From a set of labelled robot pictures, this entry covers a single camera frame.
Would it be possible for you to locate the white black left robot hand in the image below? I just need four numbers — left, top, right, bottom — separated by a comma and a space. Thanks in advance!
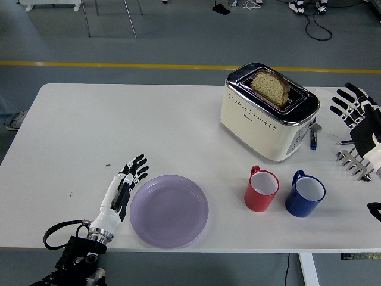
90, 153, 149, 236

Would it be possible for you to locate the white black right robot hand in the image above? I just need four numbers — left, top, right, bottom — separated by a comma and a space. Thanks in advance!
329, 82, 381, 179

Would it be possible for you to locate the purple plastic plate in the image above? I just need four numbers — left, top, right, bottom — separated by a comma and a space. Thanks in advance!
129, 175, 210, 250

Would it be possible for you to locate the brown bread slice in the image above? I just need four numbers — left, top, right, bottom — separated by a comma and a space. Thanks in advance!
249, 70, 290, 108

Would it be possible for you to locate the silver metal toast rack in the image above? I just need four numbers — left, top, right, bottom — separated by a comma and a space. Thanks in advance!
336, 145, 375, 182

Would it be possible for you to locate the white paper sheet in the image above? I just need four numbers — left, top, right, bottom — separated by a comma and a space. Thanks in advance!
312, 87, 355, 138

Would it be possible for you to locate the blue enamel mug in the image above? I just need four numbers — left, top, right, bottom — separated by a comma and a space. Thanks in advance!
285, 170, 326, 218

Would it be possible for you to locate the cream chrome two-slot toaster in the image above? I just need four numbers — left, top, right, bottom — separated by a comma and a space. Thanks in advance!
219, 62, 323, 164

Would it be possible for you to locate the black table control panel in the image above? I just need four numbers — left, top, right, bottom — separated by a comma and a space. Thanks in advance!
341, 252, 381, 260

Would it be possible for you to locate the red enamel mug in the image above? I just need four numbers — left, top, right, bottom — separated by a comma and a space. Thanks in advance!
244, 165, 280, 213

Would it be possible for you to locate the person's grey shoe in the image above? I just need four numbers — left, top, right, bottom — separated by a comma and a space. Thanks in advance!
5, 110, 29, 132

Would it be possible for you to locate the white table leg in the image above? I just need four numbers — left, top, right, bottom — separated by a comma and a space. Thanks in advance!
298, 252, 321, 286

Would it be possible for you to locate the person's leg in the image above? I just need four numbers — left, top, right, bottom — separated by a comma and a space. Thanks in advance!
0, 95, 14, 126

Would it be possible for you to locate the white stand base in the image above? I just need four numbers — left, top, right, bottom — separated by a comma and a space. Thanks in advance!
17, 0, 82, 13

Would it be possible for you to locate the black looped floor cable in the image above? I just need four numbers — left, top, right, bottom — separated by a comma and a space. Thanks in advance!
305, 8, 333, 41

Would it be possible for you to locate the thin black hanging cable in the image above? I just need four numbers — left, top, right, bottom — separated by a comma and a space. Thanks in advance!
284, 253, 291, 286

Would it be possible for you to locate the grey metal chair frame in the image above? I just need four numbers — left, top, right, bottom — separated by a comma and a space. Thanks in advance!
80, 0, 143, 39

